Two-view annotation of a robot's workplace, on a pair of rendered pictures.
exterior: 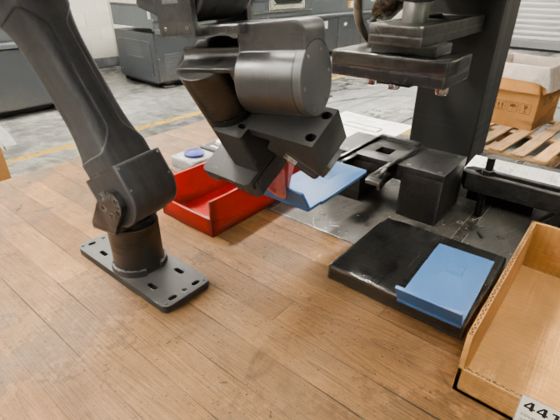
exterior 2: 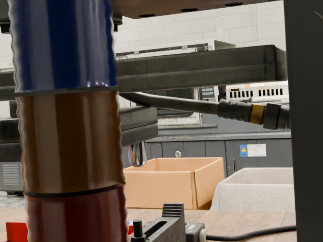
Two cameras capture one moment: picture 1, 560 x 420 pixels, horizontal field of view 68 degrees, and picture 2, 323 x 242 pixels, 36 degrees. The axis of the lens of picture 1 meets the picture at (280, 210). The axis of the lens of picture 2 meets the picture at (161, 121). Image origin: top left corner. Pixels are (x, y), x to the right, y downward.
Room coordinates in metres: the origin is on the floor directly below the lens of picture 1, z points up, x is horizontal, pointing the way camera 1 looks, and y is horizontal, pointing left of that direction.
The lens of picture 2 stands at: (0.58, -0.67, 1.15)
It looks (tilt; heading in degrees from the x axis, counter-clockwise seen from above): 3 degrees down; 71
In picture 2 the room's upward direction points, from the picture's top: 4 degrees counter-clockwise
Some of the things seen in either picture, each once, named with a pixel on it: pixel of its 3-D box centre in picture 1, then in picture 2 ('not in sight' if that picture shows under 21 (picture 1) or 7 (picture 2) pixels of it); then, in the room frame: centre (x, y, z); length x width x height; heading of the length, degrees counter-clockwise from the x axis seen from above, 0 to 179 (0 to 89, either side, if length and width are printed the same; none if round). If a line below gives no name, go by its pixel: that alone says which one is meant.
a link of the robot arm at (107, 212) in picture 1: (134, 198); not in sight; (0.45, 0.17, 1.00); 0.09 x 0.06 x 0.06; 150
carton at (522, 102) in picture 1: (522, 90); not in sight; (3.65, -2.09, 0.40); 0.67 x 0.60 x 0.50; 133
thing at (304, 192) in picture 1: (315, 174); not in sight; (0.50, -0.05, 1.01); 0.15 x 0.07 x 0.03; 141
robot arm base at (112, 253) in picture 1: (136, 242); not in sight; (0.45, 0.18, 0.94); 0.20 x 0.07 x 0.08; 51
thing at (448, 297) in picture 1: (448, 274); not in sight; (0.39, -0.20, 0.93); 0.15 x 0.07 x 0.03; 143
